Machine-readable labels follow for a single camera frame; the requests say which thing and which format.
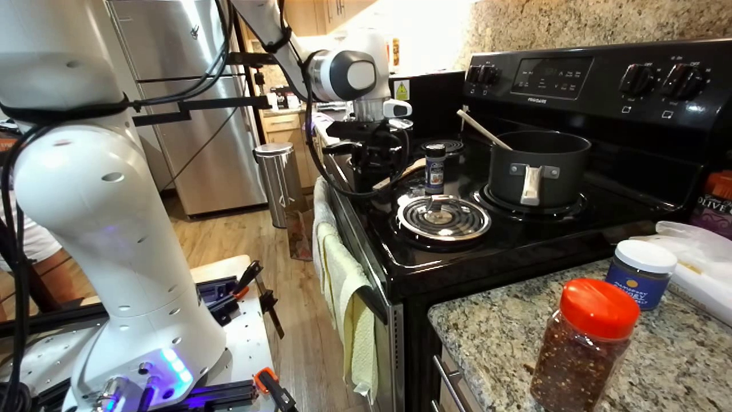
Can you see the white plastic bag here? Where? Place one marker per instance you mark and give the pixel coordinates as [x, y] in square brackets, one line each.
[700, 267]

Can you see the black-capped spice shaker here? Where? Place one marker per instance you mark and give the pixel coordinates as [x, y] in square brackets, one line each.
[435, 172]

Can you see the black appliance yellow sticker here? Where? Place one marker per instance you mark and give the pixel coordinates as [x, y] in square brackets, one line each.
[437, 100]

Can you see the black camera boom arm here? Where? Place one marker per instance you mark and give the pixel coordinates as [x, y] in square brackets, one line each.
[220, 103]

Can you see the pale yellow dish towel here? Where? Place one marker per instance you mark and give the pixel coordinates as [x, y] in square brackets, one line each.
[355, 313]

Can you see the red-lid purple label jar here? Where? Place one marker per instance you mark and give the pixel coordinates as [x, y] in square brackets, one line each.
[718, 206]

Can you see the black stereo camera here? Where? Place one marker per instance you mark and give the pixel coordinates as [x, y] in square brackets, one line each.
[254, 57]

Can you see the short wooden spoon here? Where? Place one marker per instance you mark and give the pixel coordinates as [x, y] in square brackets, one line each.
[482, 126]

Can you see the steel trash can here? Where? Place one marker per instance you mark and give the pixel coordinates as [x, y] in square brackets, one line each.
[273, 184]

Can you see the wooden base cabinet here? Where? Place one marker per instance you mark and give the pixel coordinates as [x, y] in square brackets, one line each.
[286, 133]

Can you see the blue jar white lid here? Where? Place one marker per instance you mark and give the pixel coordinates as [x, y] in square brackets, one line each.
[639, 278]

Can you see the black plug connector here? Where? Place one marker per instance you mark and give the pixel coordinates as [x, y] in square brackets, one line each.
[242, 283]

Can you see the white robot base platform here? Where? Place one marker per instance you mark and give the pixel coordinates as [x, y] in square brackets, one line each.
[244, 345]

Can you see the stainless steel refrigerator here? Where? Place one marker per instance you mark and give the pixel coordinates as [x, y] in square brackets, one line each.
[213, 168]

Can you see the black electric stove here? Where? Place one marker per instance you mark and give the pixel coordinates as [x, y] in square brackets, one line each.
[535, 236]

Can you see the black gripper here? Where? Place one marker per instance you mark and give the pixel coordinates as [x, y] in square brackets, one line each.
[373, 144]

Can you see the black pan with lid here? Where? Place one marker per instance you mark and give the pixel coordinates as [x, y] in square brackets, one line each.
[406, 126]

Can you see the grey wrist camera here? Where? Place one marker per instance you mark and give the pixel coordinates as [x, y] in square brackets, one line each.
[400, 109]

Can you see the wooden wall cabinet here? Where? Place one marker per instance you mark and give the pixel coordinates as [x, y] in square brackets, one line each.
[329, 15]

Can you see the red-lid chili flake jar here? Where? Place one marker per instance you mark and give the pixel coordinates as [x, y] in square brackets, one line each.
[580, 357]

